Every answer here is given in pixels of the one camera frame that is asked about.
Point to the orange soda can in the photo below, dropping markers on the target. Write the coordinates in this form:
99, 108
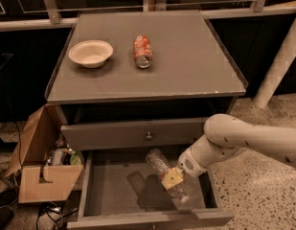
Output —
142, 51

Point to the clear plastic water bottle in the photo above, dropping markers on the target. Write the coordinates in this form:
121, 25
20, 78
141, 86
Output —
161, 165

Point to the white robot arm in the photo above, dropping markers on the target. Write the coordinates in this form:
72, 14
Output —
276, 142

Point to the clutter inside cardboard box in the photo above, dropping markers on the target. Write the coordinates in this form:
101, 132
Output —
62, 154

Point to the grey open middle drawer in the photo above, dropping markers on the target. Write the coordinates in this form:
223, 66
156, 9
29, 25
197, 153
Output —
121, 191

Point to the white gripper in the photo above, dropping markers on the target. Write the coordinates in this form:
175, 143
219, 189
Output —
190, 163

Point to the white paper bowl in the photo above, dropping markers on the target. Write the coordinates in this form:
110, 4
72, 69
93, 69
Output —
91, 53

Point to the grey top drawer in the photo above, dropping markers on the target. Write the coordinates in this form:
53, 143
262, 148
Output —
119, 135

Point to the grey drawer cabinet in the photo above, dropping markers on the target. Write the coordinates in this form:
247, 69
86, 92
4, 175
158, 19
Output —
191, 75

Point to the metal railing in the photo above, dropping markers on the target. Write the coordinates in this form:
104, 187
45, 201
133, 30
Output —
16, 15

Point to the open cardboard box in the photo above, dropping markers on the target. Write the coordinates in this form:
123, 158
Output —
41, 183

